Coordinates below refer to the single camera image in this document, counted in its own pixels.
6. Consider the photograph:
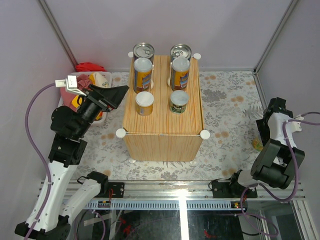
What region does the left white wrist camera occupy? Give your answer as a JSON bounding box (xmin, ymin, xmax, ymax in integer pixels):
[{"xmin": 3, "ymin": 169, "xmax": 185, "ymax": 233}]
[{"xmin": 55, "ymin": 75, "xmax": 86, "ymax": 96}]

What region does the light blue tin can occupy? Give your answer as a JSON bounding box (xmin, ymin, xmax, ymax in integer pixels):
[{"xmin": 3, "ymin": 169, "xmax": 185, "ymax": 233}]
[{"xmin": 170, "ymin": 44, "xmax": 192, "ymax": 62}]

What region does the dark blue tin can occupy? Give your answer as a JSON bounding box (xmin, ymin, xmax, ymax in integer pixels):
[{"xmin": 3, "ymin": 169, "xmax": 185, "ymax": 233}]
[{"xmin": 133, "ymin": 42, "xmax": 155, "ymax": 63}]

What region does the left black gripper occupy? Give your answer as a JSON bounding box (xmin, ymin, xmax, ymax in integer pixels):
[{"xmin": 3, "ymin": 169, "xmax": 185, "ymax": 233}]
[{"xmin": 75, "ymin": 83, "xmax": 130, "ymax": 138}]

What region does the yellow cloth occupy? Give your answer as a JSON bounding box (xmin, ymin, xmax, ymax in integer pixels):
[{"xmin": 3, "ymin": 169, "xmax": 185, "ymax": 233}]
[{"xmin": 71, "ymin": 72, "xmax": 94, "ymax": 111}]

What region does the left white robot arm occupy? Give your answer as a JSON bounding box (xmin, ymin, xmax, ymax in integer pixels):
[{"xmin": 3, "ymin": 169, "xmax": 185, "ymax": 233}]
[{"xmin": 14, "ymin": 84, "xmax": 129, "ymax": 240}]

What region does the orange can with white lid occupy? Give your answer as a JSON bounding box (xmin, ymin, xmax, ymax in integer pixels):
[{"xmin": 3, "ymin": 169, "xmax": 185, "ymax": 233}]
[{"xmin": 135, "ymin": 91, "xmax": 154, "ymax": 116}]

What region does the green can with white lid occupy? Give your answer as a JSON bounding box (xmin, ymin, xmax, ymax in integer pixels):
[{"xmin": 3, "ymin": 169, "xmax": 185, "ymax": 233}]
[{"xmin": 169, "ymin": 90, "xmax": 189, "ymax": 114}]

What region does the aluminium front rail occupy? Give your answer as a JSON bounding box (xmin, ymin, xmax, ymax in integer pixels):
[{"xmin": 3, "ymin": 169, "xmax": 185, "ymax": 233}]
[{"xmin": 34, "ymin": 179, "xmax": 311, "ymax": 211}]

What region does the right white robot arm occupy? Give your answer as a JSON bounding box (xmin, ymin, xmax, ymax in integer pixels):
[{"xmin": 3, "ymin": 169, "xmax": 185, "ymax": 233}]
[{"xmin": 227, "ymin": 97, "xmax": 305, "ymax": 198}]

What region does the red cloth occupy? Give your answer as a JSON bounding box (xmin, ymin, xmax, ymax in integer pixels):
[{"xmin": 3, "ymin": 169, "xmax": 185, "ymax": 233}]
[{"xmin": 75, "ymin": 62, "xmax": 107, "ymax": 72}]

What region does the beige patterned cloth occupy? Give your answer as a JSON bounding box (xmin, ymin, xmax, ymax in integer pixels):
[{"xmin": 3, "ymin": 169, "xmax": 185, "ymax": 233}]
[{"xmin": 91, "ymin": 72, "xmax": 112, "ymax": 88}]

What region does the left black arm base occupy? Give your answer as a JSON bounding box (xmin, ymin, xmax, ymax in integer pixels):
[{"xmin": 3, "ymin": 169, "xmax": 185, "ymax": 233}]
[{"xmin": 97, "ymin": 182, "xmax": 125, "ymax": 199}]

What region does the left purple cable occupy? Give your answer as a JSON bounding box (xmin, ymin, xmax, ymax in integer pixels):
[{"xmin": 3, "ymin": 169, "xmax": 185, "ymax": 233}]
[{"xmin": 23, "ymin": 83, "xmax": 57, "ymax": 240}]

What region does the wooden cube cabinet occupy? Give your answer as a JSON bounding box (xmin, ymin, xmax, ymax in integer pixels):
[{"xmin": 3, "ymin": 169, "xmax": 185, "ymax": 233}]
[{"xmin": 122, "ymin": 55, "xmax": 205, "ymax": 162}]

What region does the yellow porridge can with spoon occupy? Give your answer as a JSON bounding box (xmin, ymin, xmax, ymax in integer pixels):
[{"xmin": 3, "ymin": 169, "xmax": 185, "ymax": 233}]
[{"xmin": 133, "ymin": 57, "xmax": 153, "ymax": 94}]

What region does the pink cloth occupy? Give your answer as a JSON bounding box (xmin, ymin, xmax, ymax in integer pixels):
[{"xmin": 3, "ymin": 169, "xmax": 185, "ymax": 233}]
[{"xmin": 60, "ymin": 74, "xmax": 92, "ymax": 108}]

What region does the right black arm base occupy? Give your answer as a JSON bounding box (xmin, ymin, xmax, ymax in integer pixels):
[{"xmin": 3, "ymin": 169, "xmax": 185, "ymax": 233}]
[{"xmin": 208, "ymin": 178, "xmax": 245, "ymax": 199}]

